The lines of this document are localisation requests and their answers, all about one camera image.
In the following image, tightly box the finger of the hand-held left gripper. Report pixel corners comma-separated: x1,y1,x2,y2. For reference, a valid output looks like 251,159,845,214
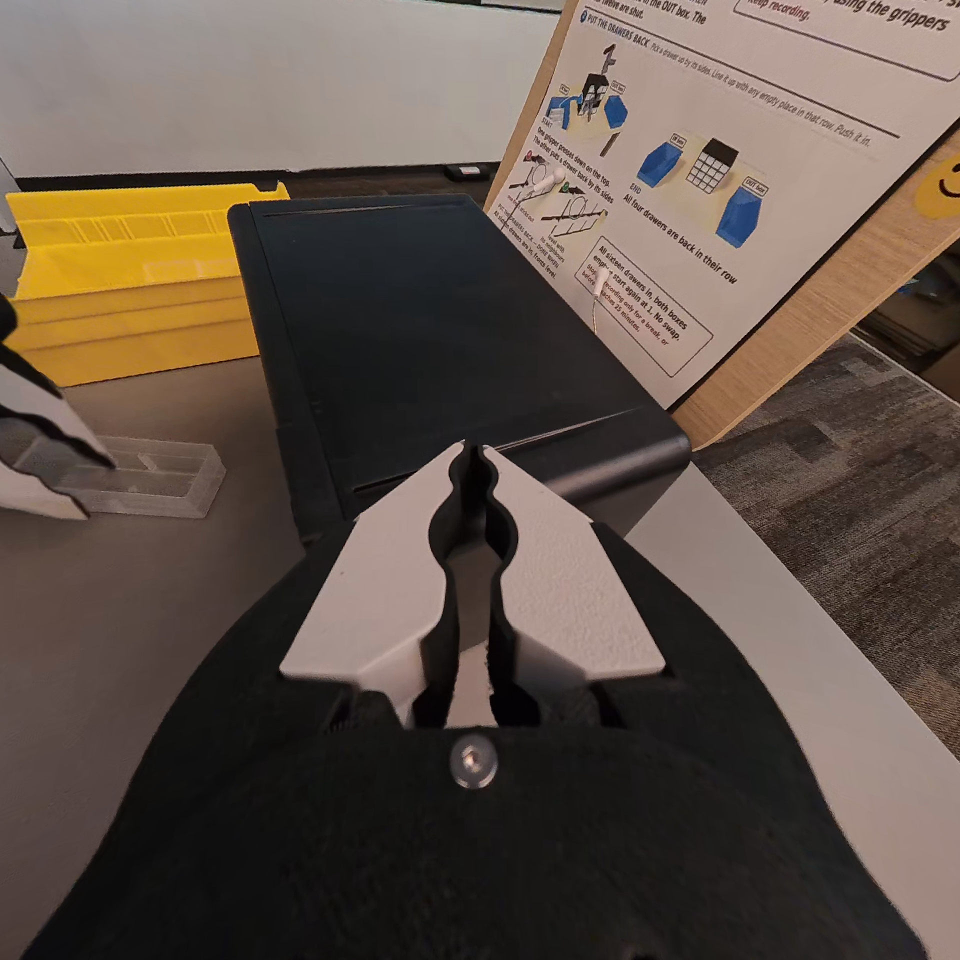
0,341,119,474
0,420,114,521

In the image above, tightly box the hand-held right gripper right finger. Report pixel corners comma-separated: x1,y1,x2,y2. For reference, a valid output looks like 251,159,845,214
480,442,669,727

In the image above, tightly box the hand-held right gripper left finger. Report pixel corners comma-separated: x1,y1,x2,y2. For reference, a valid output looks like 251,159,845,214
279,441,472,729

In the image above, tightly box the yellow plastic bin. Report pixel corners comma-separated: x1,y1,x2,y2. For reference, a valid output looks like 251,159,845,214
3,180,292,389

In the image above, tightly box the clear plastic drawer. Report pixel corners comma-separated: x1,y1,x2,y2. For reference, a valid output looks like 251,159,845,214
75,435,228,520

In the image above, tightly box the black drawer cabinet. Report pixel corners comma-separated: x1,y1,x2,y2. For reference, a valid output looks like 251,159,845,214
227,193,693,545

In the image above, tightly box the instruction poster on wooden board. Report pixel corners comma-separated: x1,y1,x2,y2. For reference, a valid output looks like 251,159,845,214
483,0,960,451

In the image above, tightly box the yellow smiley sticker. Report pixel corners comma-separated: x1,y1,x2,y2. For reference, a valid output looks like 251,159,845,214
915,153,960,221

